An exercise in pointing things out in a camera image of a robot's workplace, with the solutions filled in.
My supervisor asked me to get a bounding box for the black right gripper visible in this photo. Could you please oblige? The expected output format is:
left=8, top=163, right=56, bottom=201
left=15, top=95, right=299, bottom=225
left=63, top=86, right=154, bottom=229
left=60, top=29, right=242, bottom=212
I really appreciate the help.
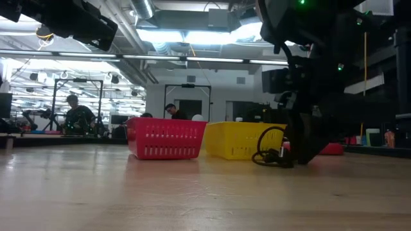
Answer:
left=279, top=47, right=351, bottom=166

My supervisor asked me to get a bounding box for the black cable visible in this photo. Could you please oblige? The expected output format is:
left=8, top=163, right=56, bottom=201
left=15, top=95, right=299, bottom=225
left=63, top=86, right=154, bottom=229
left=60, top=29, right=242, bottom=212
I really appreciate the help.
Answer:
left=251, top=126, right=295, bottom=169

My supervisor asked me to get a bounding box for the white storage bin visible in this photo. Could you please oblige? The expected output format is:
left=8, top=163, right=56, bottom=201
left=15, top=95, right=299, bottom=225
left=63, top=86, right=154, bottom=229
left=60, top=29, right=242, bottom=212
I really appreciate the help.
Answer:
left=365, top=128, right=381, bottom=147

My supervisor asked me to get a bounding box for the red desk lamp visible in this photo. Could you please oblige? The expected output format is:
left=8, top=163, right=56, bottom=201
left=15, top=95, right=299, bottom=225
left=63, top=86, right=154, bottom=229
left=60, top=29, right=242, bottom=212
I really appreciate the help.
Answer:
left=316, top=142, right=345, bottom=157

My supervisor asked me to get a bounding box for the small yellow slotted basket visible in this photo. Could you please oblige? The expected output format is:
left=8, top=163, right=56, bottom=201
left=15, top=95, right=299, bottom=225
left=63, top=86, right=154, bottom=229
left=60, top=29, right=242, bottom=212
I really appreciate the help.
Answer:
left=204, top=121, right=288, bottom=160

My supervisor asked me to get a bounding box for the orange bottle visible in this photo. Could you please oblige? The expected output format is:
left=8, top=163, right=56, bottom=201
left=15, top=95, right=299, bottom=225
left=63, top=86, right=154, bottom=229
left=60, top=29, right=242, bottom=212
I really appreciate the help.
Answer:
left=383, top=129, right=396, bottom=149

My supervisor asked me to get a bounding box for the long ceiling light strip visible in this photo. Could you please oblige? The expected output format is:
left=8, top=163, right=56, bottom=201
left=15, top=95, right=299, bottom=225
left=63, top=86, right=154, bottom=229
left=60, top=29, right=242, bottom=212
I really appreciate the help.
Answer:
left=0, top=48, right=290, bottom=66

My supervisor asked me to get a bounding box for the black monitor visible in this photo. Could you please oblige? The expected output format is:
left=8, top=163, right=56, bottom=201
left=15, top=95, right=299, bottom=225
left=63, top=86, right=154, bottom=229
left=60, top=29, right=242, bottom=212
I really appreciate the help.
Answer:
left=0, top=92, right=13, bottom=119

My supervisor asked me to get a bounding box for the small red slotted basket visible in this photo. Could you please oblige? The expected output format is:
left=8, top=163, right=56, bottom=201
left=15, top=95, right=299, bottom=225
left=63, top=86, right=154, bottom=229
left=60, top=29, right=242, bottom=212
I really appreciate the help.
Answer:
left=125, top=117, right=208, bottom=160

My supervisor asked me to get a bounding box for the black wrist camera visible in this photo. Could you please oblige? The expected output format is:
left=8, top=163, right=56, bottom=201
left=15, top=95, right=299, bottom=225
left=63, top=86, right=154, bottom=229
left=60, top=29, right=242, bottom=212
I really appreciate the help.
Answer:
left=261, top=68, right=292, bottom=94

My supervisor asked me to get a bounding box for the black robot station frame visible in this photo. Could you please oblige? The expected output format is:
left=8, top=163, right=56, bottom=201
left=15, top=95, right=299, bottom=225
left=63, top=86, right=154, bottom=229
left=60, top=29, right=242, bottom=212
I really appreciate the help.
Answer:
left=162, top=83, right=213, bottom=122
left=49, top=78, right=105, bottom=135

